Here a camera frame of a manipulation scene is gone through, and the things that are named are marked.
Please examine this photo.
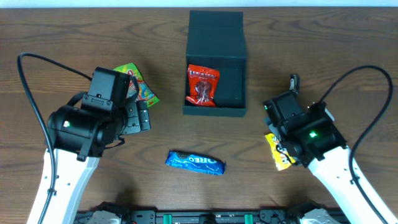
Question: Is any green gummy candy bag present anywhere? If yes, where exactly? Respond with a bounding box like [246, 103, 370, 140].
[114, 63, 159, 107]

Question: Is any yellow Hacks candy bag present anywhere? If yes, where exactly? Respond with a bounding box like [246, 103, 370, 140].
[265, 133, 296, 171]

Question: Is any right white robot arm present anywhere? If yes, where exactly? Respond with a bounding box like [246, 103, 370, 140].
[264, 91, 397, 223]

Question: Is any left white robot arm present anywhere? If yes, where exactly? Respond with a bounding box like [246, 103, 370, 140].
[28, 67, 150, 223]

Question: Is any blue Oreo cookie pack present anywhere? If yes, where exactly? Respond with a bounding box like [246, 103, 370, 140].
[165, 151, 226, 175]

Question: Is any red snack bag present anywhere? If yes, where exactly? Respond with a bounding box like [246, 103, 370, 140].
[185, 64, 220, 107]

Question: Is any dark green open box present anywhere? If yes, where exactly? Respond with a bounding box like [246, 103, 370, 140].
[182, 10, 247, 117]

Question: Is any black mounting rail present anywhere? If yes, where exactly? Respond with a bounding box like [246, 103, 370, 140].
[74, 201, 351, 224]

